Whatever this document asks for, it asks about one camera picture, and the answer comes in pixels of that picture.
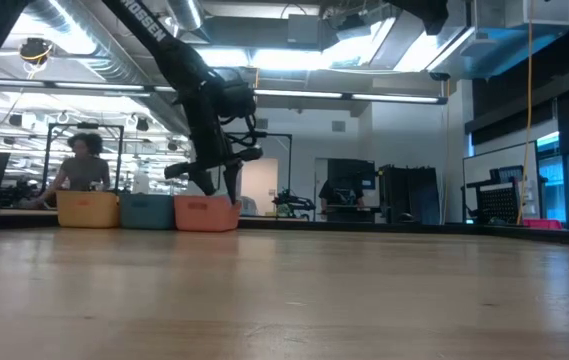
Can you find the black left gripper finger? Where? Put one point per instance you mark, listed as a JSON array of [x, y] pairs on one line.
[[204, 181], [233, 182]]

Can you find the black background robot arm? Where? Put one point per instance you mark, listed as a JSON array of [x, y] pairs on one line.
[[289, 202]]

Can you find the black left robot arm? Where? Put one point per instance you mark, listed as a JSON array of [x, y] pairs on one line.
[[174, 55]]

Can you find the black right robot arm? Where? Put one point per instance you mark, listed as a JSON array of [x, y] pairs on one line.
[[429, 15]]

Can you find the orange plastic bin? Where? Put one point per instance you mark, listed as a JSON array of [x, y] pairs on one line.
[[204, 217]]

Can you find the blue plastic bin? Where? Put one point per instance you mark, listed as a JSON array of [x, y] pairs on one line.
[[146, 215]]

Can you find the long linear ceiling light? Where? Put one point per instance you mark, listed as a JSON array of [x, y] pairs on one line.
[[299, 93]]

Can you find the person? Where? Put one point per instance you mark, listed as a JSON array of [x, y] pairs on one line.
[[84, 172], [339, 196]]

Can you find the yellow plastic bin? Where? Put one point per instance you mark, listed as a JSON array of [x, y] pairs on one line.
[[89, 212]]

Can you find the black folding panel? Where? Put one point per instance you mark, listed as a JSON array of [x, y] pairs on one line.
[[409, 195]]

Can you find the white board panel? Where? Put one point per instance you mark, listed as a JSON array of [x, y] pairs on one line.
[[479, 160]]

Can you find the black pegboard cart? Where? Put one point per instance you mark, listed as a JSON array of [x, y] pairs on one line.
[[499, 202]]

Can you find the red plastic tray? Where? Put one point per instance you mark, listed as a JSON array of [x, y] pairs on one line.
[[541, 224]]

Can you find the grey ceiling air unit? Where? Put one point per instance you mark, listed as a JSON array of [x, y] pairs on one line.
[[514, 20]]

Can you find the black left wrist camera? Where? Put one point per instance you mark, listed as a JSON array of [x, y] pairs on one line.
[[236, 100]]

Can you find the silver ceiling duct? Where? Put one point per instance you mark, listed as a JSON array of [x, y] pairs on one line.
[[114, 65]]

